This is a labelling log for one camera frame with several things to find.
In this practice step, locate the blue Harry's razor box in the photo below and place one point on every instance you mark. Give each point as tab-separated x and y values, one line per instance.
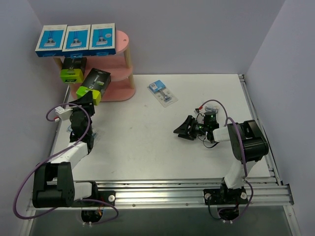
103	39
77	41
50	43

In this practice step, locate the black green razor box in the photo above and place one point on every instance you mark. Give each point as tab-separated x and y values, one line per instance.
73	70
97	81

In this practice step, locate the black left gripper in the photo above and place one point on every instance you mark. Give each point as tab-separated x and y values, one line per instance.
86	104

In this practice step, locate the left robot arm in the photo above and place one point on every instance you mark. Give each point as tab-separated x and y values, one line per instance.
53	184

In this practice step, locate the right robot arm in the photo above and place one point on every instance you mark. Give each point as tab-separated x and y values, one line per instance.
247	142

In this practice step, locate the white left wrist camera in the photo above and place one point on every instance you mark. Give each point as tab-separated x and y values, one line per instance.
63	114

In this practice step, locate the white Gillette razor pack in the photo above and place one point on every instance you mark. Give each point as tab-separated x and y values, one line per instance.
213	109

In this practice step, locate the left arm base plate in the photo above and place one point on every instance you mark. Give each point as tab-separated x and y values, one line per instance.
105	196

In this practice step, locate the pink three-tier shelf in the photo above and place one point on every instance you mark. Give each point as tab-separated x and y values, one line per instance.
119	65

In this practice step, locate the clear blister razor pack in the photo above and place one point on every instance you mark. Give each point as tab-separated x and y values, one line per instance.
97	135
160	91

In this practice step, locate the aluminium rail frame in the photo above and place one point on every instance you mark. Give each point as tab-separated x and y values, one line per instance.
159	178

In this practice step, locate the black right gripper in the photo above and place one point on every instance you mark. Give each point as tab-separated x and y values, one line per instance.
192	128

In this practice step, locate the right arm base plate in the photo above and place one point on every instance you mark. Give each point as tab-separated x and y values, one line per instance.
225	197

